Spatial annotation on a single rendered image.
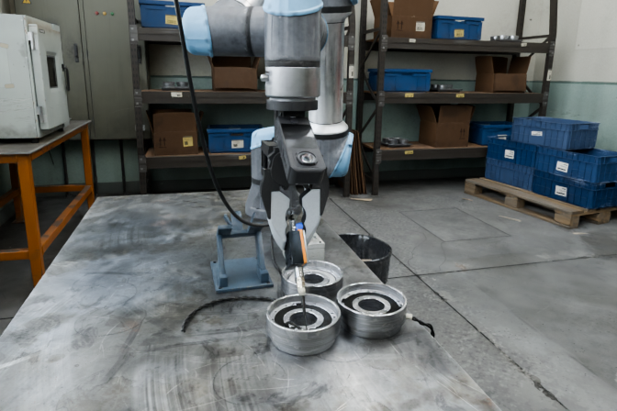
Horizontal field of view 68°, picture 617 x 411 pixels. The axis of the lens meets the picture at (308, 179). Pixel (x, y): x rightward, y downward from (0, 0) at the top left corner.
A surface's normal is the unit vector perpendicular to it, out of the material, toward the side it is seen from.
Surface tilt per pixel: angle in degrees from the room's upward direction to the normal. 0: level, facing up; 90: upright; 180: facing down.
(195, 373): 0
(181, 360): 0
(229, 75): 82
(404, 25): 92
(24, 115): 90
